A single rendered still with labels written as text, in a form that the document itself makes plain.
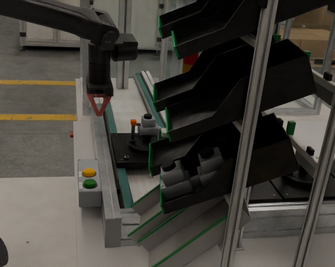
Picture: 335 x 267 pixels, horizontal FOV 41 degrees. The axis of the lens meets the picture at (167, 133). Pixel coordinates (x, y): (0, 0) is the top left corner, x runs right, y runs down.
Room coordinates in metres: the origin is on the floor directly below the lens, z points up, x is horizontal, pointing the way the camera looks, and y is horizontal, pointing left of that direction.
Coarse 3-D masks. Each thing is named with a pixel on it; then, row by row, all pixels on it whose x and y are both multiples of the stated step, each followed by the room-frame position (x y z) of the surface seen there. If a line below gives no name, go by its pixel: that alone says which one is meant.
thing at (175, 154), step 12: (204, 132) 0.92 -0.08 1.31; (216, 132) 0.92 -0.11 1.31; (156, 144) 1.04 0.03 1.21; (168, 144) 1.04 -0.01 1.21; (180, 144) 1.02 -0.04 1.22; (192, 144) 1.00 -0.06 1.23; (204, 144) 0.92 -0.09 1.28; (156, 156) 1.00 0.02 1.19; (168, 156) 0.98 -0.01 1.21; (180, 156) 0.96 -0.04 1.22; (192, 156) 0.91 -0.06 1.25; (156, 168) 0.91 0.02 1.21
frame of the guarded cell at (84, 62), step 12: (84, 0) 2.00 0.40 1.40; (288, 24) 2.76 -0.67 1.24; (84, 48) 2.00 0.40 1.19; (84, 60) 2.00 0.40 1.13; (324, 60) 2.29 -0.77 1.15; (84, 72) 2.00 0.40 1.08; (84, 84) 2.00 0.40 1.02; (84, 96) 2.00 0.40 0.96; (84, 108) 2.00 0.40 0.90; (276, 108) 2.25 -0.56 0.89; (288, 108) 2.26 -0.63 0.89; (300, 108) 2.28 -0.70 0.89; (312, 108) 2.29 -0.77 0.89
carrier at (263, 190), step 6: (252, 186) 1.27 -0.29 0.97; (258, 186) 1.28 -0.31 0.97; (264, 186) 1.28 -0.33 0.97; (270, 186) 1.29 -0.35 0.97; (252, 192) 1.24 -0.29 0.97; (258, 192) 1.24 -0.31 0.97; (264, 192) 1.25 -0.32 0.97; (270, 192) 1.25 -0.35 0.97; (276, 192) 1.25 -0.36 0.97; (252, 198) 1.20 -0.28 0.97; (258, 198) 1.21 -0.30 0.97; (264, 198) 1.21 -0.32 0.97; (270, 198) 1.21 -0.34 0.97; (276, 198) 1.22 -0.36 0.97
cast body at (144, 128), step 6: (144, 114) 1.50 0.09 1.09; (150, 114) 1.51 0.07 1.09; (144, 120) 1.48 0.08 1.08; (150, 120) 1.48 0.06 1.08; (138, 126) 1.50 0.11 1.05; (144, 126) 1.48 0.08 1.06; (150, 126) 1.48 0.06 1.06; (144, 132) 1.48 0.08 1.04; (150, 132) 1.48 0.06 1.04; (156, 132) 1.49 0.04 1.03
